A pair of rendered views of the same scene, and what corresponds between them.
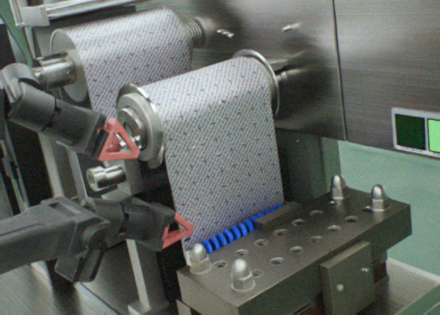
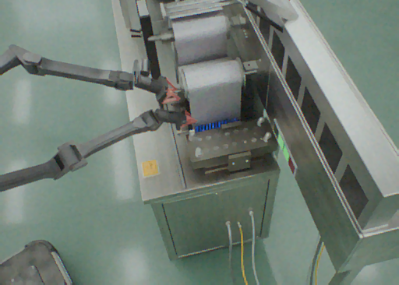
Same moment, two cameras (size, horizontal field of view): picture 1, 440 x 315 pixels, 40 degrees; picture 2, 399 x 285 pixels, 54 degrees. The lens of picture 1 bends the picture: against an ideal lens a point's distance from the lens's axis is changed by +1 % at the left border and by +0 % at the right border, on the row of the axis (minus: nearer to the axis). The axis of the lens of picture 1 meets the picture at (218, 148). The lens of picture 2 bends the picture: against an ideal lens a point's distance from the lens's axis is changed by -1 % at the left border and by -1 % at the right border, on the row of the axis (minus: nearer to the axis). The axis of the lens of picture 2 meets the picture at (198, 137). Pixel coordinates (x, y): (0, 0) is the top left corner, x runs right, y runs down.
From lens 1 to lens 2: 1.08 m
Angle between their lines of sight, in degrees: 40
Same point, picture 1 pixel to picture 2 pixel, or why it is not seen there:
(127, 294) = not seen: hidden behind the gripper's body
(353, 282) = (240, 163)
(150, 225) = (178, 121)
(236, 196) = (217, 113)
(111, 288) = not seen: hidden behind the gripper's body
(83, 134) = (159, 93)
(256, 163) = (229, 104)
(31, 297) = (148, 103)
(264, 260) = (213, 145)
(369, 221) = (258, 144)
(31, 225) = (132, 128)
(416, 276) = (273, 163)
